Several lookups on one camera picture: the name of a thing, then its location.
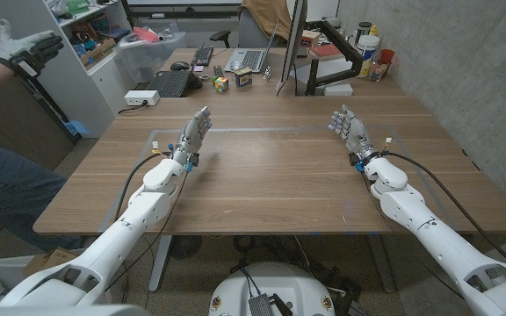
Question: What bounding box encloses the white black gloved person hand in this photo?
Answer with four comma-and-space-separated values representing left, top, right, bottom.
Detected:
0, 18, 65, 79

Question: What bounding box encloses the small printed tin box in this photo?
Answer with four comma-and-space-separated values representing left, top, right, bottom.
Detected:
234, 67, 254, 88

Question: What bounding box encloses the white plastic jar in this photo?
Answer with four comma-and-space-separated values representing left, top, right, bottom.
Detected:
356, 34, 381, 79

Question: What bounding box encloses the person in blue jeans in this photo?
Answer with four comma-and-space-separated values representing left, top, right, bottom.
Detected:
0, 120, 85, 254

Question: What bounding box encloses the black round fan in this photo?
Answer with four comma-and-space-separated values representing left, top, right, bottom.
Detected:
168, 235, 204, 261

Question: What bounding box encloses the white shelf cabinet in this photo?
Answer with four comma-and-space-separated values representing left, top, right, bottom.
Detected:
0, 0, 134, 140

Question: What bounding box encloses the thin black left arm wire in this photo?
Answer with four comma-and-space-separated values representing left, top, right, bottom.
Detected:
103, 169, 191, 293

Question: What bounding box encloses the red book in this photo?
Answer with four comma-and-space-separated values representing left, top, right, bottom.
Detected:
307, 42, 345, 61

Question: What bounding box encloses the red cup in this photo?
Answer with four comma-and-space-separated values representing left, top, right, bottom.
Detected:
379, 48, 396, 67

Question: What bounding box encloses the white plastic bin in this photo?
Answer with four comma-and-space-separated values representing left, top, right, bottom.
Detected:
0, 248, 85, 308

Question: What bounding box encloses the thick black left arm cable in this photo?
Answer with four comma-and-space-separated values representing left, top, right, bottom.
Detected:
112, 151, 173, 223

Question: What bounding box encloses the brown cardboard shelf box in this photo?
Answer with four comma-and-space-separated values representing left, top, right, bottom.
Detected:
79, 37, 118, 68

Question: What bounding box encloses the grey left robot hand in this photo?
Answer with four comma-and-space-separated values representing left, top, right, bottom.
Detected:
171, 105, 213, 166

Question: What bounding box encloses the orange white small box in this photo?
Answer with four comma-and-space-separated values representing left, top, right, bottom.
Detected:
300, 29, 322, 49

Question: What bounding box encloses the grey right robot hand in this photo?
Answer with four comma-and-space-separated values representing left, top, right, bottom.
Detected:
328, 104, 380, 164

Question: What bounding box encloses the pink package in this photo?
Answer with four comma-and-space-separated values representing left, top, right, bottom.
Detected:
132, 25, 162, 44

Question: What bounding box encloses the clear plastic storage bin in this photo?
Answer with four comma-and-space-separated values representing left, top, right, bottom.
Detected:
115, 32, 188, 84

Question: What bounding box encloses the tan jacket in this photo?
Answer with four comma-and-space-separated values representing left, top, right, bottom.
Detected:
239, 0, 293, 43

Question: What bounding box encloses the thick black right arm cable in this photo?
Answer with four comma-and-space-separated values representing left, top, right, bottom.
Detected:
382, 150, 506, 269

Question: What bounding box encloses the grey office chair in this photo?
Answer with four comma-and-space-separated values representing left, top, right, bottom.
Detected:
209, 7, 289, 49

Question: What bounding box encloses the silver open laptop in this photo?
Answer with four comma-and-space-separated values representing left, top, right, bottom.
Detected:
223, 19, 280, 74

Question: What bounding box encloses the black slim keyboard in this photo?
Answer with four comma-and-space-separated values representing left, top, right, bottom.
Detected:
190, 45, 215, 68

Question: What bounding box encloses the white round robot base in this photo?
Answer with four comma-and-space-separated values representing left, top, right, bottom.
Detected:
208, 262, 336, 316

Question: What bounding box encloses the grey table leg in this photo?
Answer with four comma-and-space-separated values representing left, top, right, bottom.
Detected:
365, 234, 397, 294

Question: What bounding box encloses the white paper sheet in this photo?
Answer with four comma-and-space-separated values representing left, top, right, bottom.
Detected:
290, 58, 356, 85

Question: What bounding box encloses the flat brown cardboard box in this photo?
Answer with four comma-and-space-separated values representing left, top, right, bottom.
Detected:
22, 247, 80, 277

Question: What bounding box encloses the blue tape piece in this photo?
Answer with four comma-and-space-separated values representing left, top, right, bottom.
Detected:
64, 119, 90, 138

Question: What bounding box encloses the clear glass with items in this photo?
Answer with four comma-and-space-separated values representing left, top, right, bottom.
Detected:
368, 61, 390, 83

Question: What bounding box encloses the small white flat box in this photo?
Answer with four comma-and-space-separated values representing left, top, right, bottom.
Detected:
323, 83, 354, 97

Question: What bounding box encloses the white power strip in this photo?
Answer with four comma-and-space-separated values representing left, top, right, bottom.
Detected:
123, 90, 161, 107

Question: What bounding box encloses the black laptop keyboard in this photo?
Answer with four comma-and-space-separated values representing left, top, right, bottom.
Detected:
146, 69, 192, 98

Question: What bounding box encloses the computer monitor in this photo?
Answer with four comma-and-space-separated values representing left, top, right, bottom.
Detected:
275, 0, 309, 92

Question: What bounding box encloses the white table leg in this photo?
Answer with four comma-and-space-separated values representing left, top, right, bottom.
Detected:
148, 235, 173, 294

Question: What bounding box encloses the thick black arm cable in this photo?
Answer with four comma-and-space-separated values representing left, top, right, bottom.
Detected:
112, 151, 173, 223
382, 150, 506, 269

